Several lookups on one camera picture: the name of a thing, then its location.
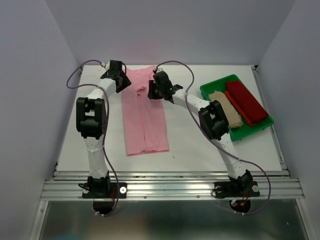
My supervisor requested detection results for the pink t-shirt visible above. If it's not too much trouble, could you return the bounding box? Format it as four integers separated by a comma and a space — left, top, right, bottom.
121, 66, 169, 156

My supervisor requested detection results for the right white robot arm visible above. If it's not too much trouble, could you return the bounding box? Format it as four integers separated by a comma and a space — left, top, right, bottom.
147, 70, 253, 195

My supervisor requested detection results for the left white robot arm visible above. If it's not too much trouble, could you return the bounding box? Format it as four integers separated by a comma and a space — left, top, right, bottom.
76, 60, 132, 180

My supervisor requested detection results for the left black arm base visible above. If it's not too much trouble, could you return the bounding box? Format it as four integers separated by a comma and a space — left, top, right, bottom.
78, 175, 128, 217

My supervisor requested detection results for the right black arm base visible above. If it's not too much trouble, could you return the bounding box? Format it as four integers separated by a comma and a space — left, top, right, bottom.
211, 170, 260, 215

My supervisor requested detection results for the rolled beige t-shirt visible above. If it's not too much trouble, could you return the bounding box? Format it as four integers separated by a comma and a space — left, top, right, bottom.
208, 91, 244, 129

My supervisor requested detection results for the green plastic tray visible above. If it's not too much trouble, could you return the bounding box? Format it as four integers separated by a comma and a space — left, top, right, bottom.
199, 74, 274, 141

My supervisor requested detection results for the rolled red t-shirt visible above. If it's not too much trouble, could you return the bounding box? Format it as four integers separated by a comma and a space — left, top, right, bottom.
225, 80, 269, 126

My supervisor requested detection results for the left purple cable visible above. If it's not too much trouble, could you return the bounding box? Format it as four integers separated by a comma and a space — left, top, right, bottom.
66, 59, 121, 218

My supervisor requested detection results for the aluminium rail frame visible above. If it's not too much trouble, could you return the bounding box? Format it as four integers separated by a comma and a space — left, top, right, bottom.
29, 65, 311, 240

